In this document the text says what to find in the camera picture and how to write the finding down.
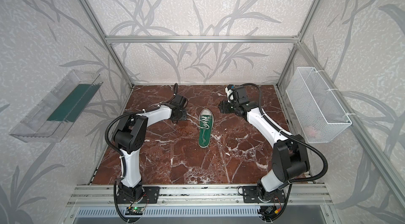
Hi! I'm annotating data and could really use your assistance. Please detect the white shoelace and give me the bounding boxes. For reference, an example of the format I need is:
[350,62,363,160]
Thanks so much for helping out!
[198,113,214,142]

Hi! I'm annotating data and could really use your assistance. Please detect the green canvas sneaker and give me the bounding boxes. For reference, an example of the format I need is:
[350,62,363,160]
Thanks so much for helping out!
[198,109,214,148]

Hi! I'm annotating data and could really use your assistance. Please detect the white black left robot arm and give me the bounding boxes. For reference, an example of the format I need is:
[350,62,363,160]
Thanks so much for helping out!
[109,94,188,203]

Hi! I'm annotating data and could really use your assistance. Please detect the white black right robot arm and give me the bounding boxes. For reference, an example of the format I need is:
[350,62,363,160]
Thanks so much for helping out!
[218,101,310,203]

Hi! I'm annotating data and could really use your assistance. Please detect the pink object in basket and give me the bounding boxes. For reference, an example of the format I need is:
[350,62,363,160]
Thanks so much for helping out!
[304,126,319,138]

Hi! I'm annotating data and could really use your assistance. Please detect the green circuit board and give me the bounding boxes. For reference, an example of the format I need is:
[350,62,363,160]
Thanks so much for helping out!
[125,206,145,216]

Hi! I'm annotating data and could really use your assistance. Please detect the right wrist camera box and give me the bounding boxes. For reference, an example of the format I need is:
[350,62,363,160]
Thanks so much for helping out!
[225,85,249,103]

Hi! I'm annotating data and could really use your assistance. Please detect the white wire mesh basket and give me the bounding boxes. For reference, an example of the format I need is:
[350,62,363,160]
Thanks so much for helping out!
[286,67,352,144]

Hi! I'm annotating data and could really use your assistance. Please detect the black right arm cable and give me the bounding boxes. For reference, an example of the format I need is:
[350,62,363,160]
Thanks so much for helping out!
[237,83,329,221]

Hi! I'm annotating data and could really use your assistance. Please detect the right circuit board with wires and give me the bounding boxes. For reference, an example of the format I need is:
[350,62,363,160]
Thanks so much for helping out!
[257,204,286,223]

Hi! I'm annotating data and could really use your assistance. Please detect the clear plastic wall tray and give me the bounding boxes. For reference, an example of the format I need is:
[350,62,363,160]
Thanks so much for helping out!
[9,70,103,143]

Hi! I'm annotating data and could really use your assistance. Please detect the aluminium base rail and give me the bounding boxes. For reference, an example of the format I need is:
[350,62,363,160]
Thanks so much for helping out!
[60,184,338,224]

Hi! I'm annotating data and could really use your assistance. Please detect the aluminium cage frame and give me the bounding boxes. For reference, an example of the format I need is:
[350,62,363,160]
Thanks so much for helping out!
[78,0,405,207]

